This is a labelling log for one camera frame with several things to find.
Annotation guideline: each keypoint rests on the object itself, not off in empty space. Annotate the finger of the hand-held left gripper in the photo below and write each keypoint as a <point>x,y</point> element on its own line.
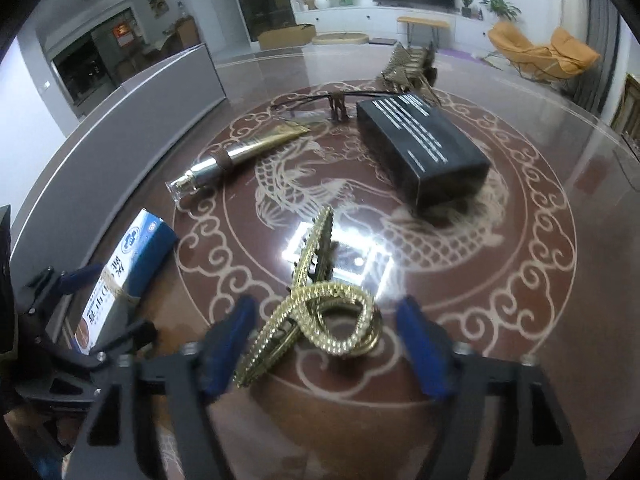
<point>125,337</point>
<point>75,280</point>

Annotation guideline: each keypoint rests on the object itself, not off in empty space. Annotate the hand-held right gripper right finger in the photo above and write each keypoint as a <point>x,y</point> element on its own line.
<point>427,350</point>

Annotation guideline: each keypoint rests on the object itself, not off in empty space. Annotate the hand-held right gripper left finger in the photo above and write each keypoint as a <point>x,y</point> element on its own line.
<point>225,350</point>

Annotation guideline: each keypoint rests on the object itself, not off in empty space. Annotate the blue and white carton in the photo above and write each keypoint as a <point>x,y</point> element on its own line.
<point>135,255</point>

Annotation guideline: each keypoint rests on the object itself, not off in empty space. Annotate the gold hair clip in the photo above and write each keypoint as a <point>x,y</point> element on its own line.
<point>316,240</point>

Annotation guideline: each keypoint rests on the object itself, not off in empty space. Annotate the black cardboard box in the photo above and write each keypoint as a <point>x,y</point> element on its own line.
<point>425,160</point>

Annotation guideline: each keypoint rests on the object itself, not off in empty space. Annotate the gold cosmetic tube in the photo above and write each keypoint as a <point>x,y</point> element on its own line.
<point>235,152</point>

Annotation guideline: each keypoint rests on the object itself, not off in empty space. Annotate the dark glass sliding door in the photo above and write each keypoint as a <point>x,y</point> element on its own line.
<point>80,70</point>

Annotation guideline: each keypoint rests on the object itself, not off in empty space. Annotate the bronze hair claw clip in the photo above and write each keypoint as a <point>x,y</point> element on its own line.
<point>407,67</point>

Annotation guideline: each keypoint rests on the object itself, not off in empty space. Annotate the wooden side cabinet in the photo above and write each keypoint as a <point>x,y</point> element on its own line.
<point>627,115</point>

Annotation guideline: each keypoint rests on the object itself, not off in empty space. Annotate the orange lounge chair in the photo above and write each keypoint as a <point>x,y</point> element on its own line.
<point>572,50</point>
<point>515,45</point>

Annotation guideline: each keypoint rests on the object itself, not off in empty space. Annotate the beige oval pet bed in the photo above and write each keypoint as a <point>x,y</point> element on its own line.
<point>340,38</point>

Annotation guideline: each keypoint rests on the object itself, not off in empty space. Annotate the wooden bench with metal legs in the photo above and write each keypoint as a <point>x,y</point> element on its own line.
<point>422,22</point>

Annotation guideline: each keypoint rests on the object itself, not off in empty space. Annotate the dark glass display cabinet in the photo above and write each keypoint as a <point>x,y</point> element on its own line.
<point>260,0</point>

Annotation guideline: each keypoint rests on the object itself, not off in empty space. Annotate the white television cabinet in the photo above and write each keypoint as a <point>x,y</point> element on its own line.
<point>380,17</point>

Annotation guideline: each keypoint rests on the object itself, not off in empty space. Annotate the small plant in black pot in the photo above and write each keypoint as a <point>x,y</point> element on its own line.
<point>466,6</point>

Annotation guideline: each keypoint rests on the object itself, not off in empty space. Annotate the grey curtain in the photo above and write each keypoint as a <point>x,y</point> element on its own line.
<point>595,45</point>

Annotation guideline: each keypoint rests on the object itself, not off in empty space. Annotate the large leafy potted plant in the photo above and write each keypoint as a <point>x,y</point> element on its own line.
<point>500,6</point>

